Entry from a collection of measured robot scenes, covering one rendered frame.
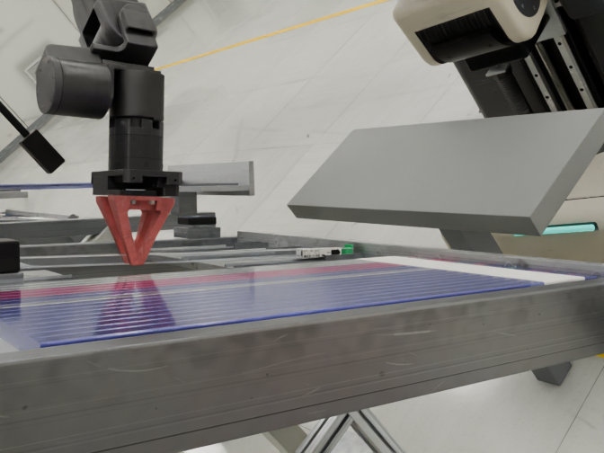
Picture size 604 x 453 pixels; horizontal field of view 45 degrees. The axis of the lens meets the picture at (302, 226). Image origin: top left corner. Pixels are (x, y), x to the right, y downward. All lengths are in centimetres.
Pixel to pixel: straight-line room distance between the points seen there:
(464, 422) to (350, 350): 125
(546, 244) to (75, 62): 114
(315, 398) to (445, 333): 12
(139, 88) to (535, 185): 60
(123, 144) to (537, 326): 44
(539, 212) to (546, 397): 66
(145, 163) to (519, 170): 61
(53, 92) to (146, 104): 10
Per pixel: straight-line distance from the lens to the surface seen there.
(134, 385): 39
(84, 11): 88
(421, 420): 177
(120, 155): 78
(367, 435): 148
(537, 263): 77
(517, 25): 138
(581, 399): 162
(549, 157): 116
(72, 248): 109
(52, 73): 76
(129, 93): 78
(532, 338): 60
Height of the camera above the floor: 121
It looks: 26 degrees down
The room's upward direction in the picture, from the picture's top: 38 degrees counter-clockwise
